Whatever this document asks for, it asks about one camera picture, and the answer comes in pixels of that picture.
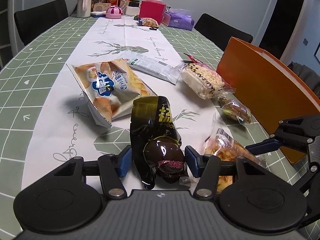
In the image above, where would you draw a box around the black chocolate snack bag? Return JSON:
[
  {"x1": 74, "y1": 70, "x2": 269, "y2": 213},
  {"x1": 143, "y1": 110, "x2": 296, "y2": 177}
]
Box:
[{"x1": 130, "y1": 96, "x2": 188, "y2": 190}]

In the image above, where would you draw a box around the white green wafer packet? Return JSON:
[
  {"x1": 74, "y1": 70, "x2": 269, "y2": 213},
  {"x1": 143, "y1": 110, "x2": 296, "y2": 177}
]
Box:
[{"x1": 120, "y1": 50, "x2": 180, "y2": 85}]

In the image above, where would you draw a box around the red snack packet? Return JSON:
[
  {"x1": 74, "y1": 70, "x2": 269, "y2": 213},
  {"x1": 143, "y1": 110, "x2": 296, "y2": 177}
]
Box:
[{"x1": 184, "y1": 53, "x2": 203, "y2": 64}]

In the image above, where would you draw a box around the clear orange biscuit packet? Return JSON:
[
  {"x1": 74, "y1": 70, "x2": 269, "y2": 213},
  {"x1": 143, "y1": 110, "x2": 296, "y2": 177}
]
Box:
[{"x1": 200, "y1": 113, "x2": 267, "y2": 194}]

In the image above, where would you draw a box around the small clear nut packet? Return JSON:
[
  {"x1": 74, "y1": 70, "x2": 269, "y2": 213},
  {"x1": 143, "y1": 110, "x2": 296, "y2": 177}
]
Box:
[{"x1": 218, "y1": 96, "x2": 252, "y2": 125}]

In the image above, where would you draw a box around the orange storage box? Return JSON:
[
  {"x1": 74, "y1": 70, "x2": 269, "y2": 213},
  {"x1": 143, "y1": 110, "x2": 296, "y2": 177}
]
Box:
[{"x1": 217, "y1": 37, "x2": 319, "y2": 164}]

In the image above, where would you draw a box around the white deer table runner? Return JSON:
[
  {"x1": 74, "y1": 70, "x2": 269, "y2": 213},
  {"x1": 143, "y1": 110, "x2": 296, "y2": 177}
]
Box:
[{"x1": 22, "y1": 17, "x2": 247, "y2": 187}]

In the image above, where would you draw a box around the white blue chips bag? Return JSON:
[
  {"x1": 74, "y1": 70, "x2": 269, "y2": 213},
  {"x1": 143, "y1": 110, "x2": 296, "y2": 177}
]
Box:
[{"x1": 68, "y1": 59, "x2": 156, "y2": 129}]

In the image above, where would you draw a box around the clear rice cracker pack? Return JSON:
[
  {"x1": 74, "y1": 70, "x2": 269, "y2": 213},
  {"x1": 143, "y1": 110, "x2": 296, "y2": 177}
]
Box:
[{"x1": 179, "y1": 63, "x2": 235, "y2": 100}]

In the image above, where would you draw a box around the black chair right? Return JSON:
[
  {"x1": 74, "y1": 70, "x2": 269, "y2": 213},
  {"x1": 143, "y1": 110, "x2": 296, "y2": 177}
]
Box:
[{"x1": 194, "y1": 13, "x2": 253, "y2": 51}]

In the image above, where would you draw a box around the black chair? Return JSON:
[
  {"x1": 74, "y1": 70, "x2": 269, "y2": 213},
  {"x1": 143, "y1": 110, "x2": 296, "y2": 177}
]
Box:
[
  {"x1": 14, "y1": 0, "x2": 68, "y2": 46},
  {"x1": 194, "y1": 13, "x2": 253, "y2": 51}
]

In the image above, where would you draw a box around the green grid tablecloth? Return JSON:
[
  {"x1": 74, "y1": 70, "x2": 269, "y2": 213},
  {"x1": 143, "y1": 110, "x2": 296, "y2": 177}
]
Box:
[{"x1": 0, "y1": 15, "x2": 320, "y2": 240}]

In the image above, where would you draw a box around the small mixed snack packet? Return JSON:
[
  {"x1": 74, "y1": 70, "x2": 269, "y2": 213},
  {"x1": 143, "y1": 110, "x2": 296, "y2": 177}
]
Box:
[{"x1": 138, "y1": 17, "x2": 159, "y2": 27}]

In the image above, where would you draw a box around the purple tissue pack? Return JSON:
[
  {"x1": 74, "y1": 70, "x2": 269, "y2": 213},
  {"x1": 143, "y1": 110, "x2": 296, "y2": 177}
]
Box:
[{"x1": 162, "y1": 8, "x2": 195, "y2": 31}]

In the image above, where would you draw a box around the pink round container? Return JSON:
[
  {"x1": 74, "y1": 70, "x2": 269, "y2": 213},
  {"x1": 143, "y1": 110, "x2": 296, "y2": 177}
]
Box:
[{"x1": 105, "y1": 5, "x2": 123, "y2": 19}]

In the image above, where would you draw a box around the white black small box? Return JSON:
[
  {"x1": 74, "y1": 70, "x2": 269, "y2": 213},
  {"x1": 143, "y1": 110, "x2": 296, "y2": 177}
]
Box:
[{"x1": 125, "y1": 0, "x2": 140, "y2": 16}]

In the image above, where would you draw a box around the beige small radio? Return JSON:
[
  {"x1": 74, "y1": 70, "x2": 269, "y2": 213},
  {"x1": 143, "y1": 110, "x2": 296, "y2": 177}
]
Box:
[{"x1": 93, "y1": 3, "x2": 111, "y2": 12}]

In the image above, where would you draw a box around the magenta pink box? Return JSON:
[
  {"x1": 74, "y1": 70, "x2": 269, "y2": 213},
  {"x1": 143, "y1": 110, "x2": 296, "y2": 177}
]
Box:
[{"x1": 139, "y1": 0, "x2": 166, "y2": 24}]

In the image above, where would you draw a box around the black chair left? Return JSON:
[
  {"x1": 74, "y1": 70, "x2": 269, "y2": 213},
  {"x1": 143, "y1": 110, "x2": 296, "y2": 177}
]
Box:
[{"x1": 14, "y1": 0, "x2": 68, "y2": 46}]

